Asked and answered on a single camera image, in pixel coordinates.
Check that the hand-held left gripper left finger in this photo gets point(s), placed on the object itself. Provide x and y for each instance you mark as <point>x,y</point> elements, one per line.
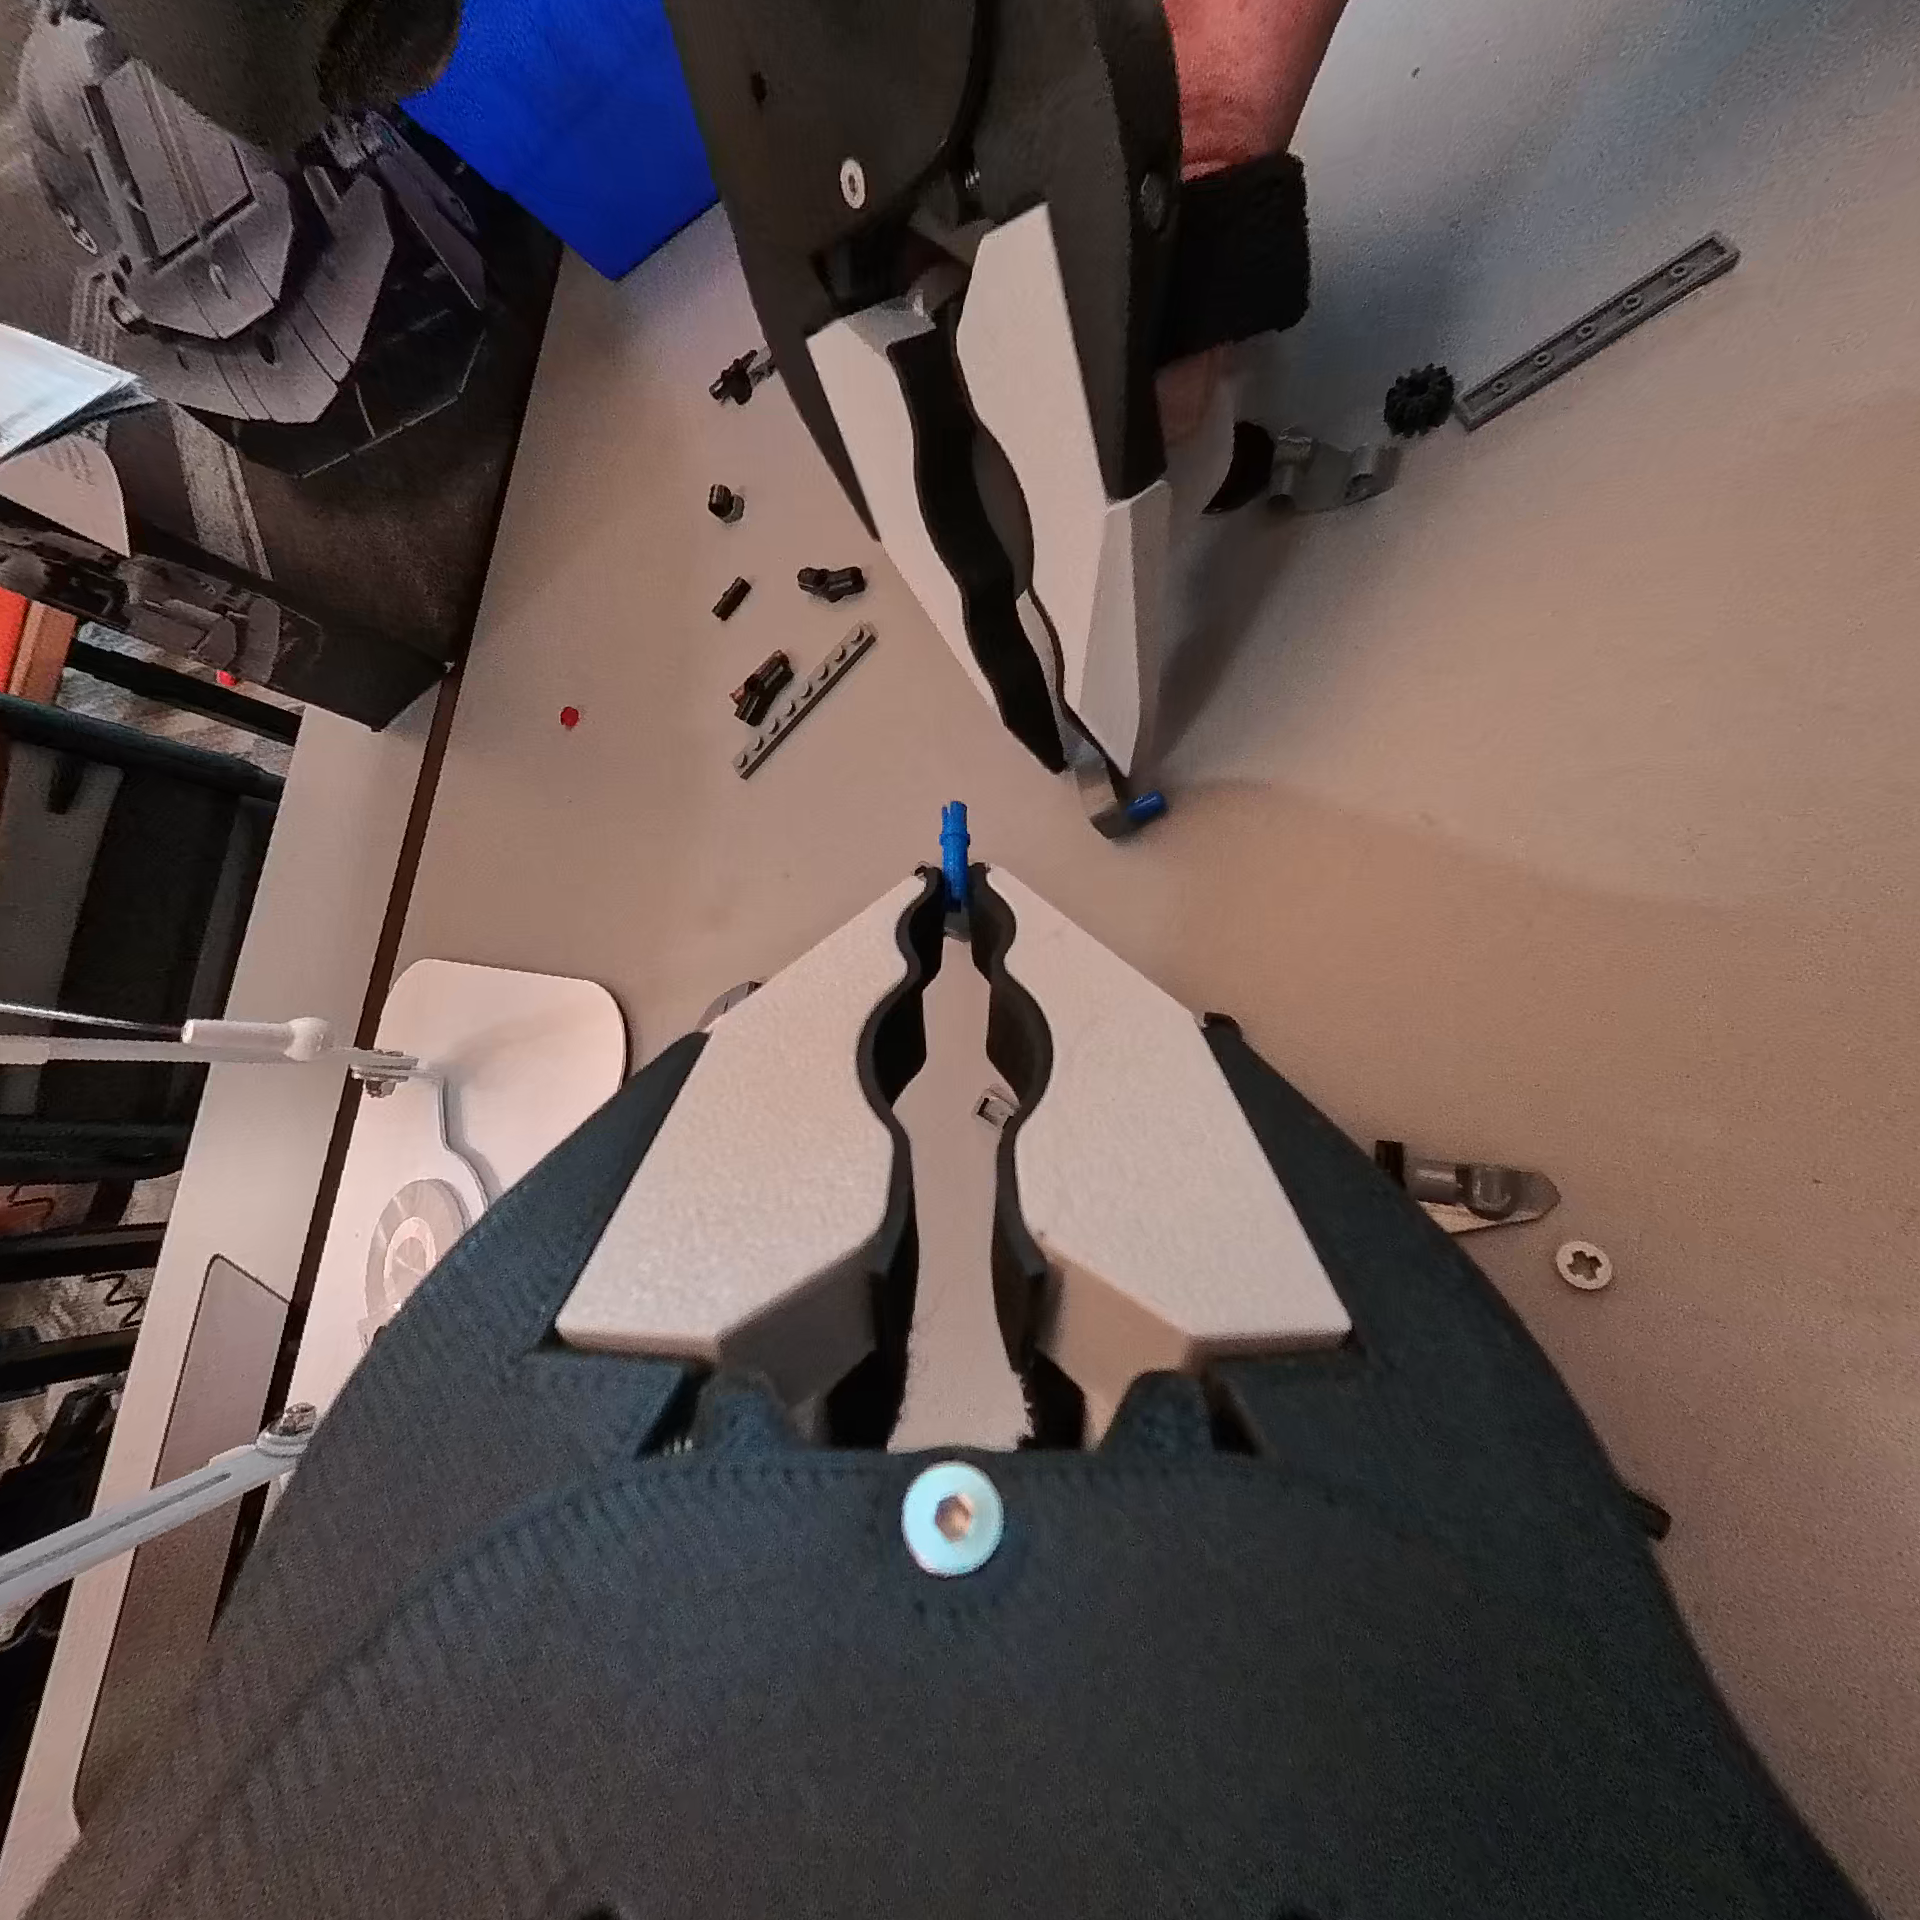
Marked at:
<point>721,1202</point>

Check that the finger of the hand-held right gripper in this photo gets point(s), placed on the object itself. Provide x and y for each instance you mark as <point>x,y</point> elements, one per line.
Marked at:
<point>886,435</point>
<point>1049,421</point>

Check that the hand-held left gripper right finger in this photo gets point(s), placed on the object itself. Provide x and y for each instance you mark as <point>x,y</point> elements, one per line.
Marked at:
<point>1185,1202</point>

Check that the small grey lego beam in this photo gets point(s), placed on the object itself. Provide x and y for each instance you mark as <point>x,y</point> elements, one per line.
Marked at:
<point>1109,803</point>

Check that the black angled lego connector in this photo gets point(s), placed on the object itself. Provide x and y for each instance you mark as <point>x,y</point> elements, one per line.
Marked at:
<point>833,580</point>

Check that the black lego clip piece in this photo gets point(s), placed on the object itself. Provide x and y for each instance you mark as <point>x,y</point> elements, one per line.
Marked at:
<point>738,376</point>

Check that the small black and grey lego piece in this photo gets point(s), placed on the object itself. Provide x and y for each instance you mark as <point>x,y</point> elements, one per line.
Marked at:
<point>725,499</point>

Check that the black round lego piece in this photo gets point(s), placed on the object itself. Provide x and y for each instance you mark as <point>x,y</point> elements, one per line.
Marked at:
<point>1237,475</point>

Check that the short black lego connector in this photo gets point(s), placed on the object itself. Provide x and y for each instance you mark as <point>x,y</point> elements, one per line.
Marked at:
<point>730,597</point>

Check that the black and brown lego connector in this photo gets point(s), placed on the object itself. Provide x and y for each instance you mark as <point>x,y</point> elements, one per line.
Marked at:
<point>762,683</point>

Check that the black lego gear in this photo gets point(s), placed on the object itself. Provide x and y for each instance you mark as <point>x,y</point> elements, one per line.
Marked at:
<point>1416,399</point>

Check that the light grey round lego bush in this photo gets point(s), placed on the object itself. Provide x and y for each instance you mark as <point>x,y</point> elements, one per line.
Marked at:
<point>1587,1264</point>

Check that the long dark grey lego plate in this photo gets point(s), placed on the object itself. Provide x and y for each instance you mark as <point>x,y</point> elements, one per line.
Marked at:
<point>1599,327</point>

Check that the lego set box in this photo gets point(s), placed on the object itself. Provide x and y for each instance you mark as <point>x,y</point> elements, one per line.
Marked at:
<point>224,301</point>

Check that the person's right hand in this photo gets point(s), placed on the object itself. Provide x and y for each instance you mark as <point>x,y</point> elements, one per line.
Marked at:
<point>1245,76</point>

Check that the white magnifier stand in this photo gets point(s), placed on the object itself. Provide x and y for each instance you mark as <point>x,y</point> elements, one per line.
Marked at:
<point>511,1036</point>

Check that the blue plastic bin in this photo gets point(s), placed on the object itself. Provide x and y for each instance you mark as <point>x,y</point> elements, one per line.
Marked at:
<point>569,119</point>

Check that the black metal rack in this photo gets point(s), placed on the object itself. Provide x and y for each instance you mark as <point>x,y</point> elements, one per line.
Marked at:
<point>136,902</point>

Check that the white paper booklet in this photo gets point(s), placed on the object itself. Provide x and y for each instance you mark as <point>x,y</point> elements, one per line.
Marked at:
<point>59,389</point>

